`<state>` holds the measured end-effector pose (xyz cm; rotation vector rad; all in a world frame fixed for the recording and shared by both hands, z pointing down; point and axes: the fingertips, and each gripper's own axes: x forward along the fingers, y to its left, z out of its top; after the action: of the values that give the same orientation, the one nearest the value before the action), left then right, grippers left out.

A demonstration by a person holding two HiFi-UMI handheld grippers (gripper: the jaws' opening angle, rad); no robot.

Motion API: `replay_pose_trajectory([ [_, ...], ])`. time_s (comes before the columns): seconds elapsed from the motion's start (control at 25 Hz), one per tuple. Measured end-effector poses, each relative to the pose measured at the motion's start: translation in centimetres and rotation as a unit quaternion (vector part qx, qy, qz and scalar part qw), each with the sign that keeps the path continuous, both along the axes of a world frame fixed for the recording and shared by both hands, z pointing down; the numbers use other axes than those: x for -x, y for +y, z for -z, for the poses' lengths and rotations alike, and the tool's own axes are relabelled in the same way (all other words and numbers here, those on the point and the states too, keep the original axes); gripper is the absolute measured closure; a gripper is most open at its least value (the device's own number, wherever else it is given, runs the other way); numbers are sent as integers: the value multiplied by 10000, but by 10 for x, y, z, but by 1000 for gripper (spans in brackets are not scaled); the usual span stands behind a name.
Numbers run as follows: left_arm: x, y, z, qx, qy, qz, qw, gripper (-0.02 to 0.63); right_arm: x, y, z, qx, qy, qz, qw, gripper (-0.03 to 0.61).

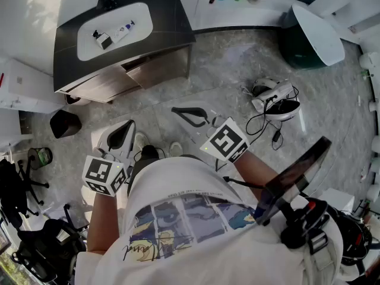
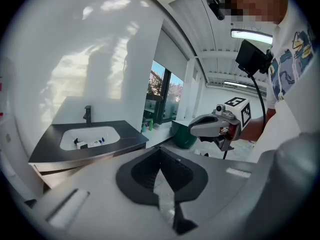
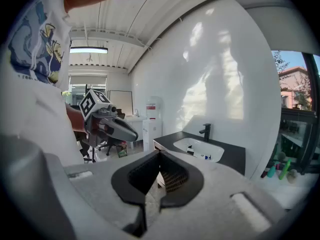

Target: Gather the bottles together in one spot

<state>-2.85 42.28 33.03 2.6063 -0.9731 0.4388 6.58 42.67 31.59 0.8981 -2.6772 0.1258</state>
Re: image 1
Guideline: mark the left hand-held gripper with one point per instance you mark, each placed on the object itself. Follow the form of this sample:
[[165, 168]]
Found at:
[[101, 174]]

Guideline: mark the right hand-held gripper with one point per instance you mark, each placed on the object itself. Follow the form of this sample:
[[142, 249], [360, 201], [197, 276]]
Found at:
[[225, 141]]

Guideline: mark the white bottle with blue cap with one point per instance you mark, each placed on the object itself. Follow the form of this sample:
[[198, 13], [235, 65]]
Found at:
[[120, 34]]

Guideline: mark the person's right forearm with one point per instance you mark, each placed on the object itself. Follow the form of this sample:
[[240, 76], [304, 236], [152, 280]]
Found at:
[[255, 168]]

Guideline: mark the person's left forearm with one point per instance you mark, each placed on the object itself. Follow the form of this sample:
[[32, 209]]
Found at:
[[104, 224]]

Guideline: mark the person's left white shoe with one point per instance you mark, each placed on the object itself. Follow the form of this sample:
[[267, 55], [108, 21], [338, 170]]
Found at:
[[141, 141]]

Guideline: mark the person's white shoe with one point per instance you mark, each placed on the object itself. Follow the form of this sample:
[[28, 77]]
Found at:
[[141, 141], [175, 149]]

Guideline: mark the person's black trousers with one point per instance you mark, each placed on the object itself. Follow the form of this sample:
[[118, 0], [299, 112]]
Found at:
[[148, 153]]

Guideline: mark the person's right white shoe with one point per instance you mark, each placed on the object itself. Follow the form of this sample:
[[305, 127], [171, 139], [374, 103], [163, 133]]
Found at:
[[175, 149]]

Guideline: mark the black trash bin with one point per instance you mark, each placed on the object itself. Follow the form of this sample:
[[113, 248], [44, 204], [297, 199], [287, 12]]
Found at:
[[65, 123]]

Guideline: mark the white grey headset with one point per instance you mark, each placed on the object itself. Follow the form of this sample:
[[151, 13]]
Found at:
[[267, 89]]

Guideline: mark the white headset black visor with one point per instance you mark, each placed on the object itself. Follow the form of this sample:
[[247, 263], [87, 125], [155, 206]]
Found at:
[[285, 110]]

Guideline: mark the white toilet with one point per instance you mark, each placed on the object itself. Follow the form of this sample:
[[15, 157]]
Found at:
[[29, 91]]

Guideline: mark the dark vanity cabinet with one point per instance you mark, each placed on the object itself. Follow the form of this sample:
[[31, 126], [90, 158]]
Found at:
[[166, 16]]

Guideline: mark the black office chair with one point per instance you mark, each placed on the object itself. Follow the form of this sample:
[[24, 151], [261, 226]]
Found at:
[[12, 183], [53, 242]]

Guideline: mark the black chest tablet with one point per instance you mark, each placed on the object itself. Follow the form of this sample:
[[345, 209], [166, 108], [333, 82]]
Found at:
[[297, 171]]

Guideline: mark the white sink basin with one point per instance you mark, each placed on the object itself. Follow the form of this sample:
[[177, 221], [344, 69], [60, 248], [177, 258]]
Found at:
[[139, 13]]

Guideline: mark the red stick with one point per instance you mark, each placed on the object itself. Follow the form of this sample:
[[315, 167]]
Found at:
[[1, 79]]

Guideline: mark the person's white printed t-shirt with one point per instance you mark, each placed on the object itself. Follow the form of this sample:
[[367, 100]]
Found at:
[[207, 263]]

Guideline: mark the dark green bin white lid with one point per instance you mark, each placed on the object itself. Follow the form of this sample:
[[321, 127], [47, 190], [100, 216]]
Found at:
[[320, 37]]

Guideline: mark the white box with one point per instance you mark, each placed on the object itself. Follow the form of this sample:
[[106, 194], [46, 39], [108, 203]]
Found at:
[[337, 199]]

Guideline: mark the black equipment bundle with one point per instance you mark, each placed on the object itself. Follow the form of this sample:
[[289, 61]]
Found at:
[[353, 239]]

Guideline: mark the black chest mount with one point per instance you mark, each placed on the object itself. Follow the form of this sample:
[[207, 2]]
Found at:
[[300, 227]]

